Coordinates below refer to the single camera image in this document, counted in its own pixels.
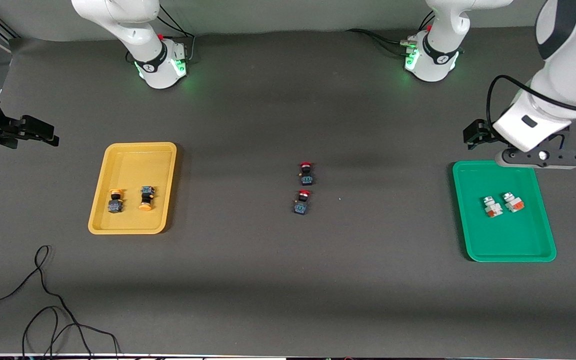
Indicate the green plastic tray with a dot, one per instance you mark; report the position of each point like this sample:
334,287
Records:
500,237

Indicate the yellow plastic tray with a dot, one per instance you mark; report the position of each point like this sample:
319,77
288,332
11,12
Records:
133,165

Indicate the grey metal frame rail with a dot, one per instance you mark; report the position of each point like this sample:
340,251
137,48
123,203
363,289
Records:
4,27

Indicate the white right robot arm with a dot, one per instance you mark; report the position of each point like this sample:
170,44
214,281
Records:
154,61

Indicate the dark grey table mat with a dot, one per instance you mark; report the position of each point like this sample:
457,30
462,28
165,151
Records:
288,290

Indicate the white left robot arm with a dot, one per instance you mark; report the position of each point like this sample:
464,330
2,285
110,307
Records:
435,56

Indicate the red mushroom push button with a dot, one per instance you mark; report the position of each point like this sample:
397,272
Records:
306,175
302,204

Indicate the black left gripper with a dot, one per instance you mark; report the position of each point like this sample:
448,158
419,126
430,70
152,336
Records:
477,132

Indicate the white square push button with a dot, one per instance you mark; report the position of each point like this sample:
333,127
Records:
514,202
492,206

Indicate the yellow mushroom push button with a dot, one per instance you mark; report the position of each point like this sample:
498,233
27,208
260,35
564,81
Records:
115,205
147,191

